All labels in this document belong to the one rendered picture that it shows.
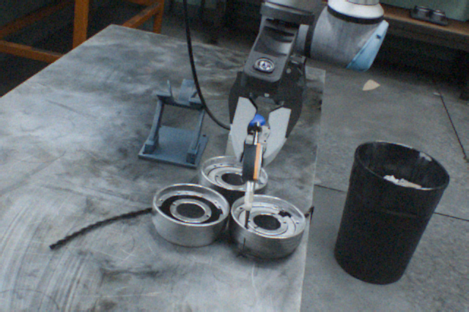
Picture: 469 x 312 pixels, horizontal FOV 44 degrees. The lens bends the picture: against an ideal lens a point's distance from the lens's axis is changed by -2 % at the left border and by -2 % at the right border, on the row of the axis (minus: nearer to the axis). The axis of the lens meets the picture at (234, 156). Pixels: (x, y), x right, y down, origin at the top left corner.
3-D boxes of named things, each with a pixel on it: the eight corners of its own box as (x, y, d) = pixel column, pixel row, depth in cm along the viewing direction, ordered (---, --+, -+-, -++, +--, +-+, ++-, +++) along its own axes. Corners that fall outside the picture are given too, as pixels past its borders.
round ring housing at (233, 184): (243, 174, 99) (248, 153, 97) (275, 209, 91) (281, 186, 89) (186, 181, 94) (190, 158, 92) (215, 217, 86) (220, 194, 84)
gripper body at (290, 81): (297, 97, 84) (318, 13, 80) (293, 110, 76) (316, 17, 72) (245, 84, 85) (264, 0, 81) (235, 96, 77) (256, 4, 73)
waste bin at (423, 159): (415, 300, 206) (457, 198, 186) (323, 278, 208) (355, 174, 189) (407, 245, 236) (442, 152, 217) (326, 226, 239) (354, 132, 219)
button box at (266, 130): (264, 167, 103) (270, 141, 100) (224, 157, 103) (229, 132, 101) (269, 147, 110) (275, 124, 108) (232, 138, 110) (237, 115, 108)
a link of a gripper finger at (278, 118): (286, 160, 85) (294, 97, 82) (282, 173, 80) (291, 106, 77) (264, 157, 86) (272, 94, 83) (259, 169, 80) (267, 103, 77)
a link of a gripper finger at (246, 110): (246, 151, 86) (267, 93, 83) (239, 165, 80) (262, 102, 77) (226, 144, 86) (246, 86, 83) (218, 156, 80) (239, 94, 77)
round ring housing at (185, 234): (153, 250, 77) (156, 223, 75) (148, 205, 86) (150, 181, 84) (231, 251, 80) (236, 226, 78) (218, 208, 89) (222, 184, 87)
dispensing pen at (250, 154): (231, 242, 76) (246, 117, 80) (234, 244, 81) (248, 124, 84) (248, 244, 76) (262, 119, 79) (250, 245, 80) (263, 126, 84)
